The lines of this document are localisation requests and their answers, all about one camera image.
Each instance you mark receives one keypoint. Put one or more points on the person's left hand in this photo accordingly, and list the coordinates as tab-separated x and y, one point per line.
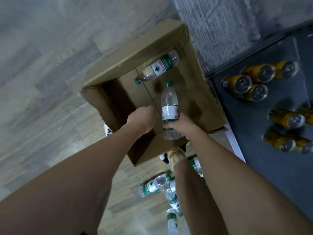
140	121

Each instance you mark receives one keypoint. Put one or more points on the person's right hand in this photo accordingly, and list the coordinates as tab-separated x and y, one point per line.
187	127

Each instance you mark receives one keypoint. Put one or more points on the water bottles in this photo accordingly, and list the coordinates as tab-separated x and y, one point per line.
149	187

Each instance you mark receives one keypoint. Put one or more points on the brown cardboard box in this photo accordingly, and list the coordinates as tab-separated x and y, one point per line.
137	53

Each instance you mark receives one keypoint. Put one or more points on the dark grey metal shelf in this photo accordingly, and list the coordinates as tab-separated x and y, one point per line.
269	156

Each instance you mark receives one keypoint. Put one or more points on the person's right forearm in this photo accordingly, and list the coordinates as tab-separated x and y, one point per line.
244	188

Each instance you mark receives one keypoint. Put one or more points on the person's left forearm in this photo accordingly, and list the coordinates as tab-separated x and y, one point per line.
73	181

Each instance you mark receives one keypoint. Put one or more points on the person's yellow patterned right sock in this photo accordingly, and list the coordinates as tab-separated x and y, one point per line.
176	157

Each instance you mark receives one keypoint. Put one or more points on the person's white left shoe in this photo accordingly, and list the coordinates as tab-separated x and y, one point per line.
107	130

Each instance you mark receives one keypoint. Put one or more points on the person's white shoe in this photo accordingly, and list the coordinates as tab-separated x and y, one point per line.
107	130
164	157

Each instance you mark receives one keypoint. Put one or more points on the person's white right shoe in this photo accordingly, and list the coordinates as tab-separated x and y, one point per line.
164	157

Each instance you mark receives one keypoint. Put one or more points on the person's right leg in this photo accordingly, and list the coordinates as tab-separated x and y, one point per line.
195	200

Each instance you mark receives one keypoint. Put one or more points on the group of small gold cans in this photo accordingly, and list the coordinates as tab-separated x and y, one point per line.
256	73

